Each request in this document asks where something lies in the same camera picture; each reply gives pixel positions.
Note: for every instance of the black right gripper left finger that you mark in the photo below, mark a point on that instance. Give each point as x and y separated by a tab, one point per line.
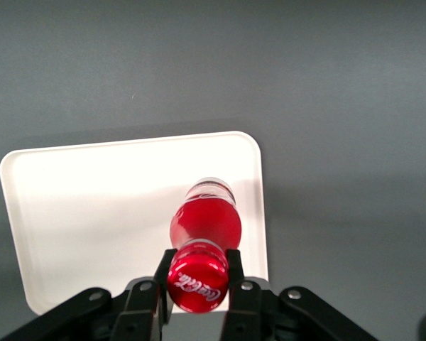
138	309

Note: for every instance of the beige plastic tray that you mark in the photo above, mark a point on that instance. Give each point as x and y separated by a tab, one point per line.
103	213

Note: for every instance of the red coke bottle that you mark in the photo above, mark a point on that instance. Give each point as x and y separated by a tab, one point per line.
206	231

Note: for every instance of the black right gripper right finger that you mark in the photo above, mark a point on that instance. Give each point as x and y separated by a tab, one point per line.
255	309

